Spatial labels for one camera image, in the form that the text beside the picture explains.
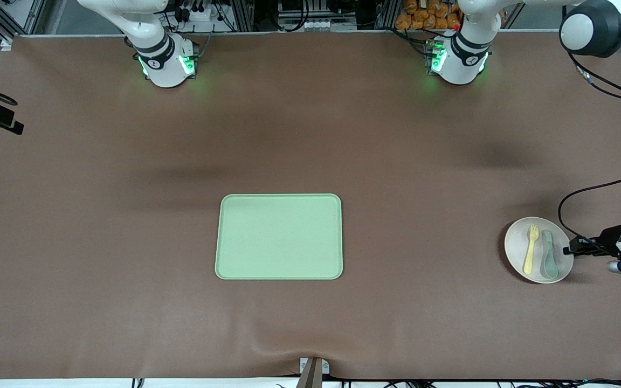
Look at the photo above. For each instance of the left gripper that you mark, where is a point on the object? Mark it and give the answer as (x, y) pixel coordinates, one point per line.
(607, 241)

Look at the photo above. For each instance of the green plastic spoon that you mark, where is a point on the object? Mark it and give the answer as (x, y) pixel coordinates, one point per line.
(549, 264)

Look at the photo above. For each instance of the yellow plastic fork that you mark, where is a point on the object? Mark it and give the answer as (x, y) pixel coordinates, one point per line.
(530, 253)

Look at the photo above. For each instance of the round white plate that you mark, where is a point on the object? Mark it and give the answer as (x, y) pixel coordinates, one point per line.
(515, 248)

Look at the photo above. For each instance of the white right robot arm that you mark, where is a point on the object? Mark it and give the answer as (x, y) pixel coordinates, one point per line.
(162, 59)

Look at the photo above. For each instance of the brown table mat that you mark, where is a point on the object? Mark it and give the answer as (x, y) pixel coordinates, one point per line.
(127, 302)

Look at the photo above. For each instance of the white power strip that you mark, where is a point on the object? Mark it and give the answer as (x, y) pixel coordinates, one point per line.
(205, 15)

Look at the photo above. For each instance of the orange snack bag pile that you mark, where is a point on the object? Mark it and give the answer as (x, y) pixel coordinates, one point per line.
(429, 13)

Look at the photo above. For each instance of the light green rectangular tray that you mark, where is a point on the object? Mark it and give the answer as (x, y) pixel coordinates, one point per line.
(278, 237)

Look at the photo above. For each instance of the small white terminal block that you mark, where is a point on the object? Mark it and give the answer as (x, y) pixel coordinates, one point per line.
(318, 25)

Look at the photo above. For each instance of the slanted aluminium frame profile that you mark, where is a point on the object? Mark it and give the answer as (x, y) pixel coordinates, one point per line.
(30, 11)

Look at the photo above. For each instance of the upright aluminium frame post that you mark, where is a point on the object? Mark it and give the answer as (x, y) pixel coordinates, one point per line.
(386, 13)
(243, 13)

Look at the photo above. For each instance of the white table clamp bracket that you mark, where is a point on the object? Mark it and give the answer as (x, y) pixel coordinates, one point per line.
(325, 367)

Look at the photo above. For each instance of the grey metal stand post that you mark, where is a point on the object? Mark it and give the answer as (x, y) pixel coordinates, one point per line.
(311, 377)

